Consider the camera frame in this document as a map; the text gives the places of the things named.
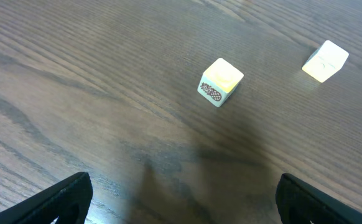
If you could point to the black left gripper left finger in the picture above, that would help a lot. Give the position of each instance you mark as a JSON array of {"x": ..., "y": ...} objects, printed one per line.
[{"x": 67, "y": 201}]

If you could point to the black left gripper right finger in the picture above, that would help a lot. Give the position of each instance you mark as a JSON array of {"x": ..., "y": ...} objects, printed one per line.
[{"x": 300, "y": 203}]

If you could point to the cream wooden block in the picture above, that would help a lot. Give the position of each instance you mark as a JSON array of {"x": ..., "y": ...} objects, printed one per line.
[{"x": 328, "y": 59}]

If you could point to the yellow pineapple block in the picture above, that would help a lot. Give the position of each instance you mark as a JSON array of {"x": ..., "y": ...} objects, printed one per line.
[{"x": 218, "y": 81}]

